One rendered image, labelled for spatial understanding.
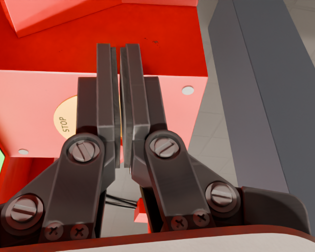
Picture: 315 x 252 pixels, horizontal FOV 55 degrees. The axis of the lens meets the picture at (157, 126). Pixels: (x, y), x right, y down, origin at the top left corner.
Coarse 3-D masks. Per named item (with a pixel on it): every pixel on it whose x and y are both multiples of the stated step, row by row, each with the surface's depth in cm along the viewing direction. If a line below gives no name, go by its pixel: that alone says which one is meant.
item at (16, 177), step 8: (16, 160) 115; (24, 160) 131; (8, 168) 104; (16, 168) 117; (24, 168) 134; (8, 176) 106; (16, 176) 119; (24, 176) 136; (8, 184) 107; (16, 184) 121; (24, 184) 139; (0, 192) 98; (8, 192) 109; (16, 192) 124; (0, 200) 99
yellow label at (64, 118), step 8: (72, 96) 20; (64, 104) 21; (72, 104) 21; (56, 112) 21; (64, 112) 21; (72, 112) 21; (56, 120) 22; (64, 120) 22; (72, 120) 22; (120, 120) 22; (56, 128) 23; (64, 128) 23; (72, 128) 23; (64, 136) 24
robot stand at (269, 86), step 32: (224, 0) 94; (256, 0) 90; (224, 32) 91; (256, 32) 80; (288, 32) 84; (224, 64) 89; (256, 64) 72; (288, 64) 75; (224, 96) 86; (256, 96) 68; (288, 96) 68; (256, 128) 66; (288, 128) 62; (256, 160) 65; (288, 160) 57; (288, 192) 53
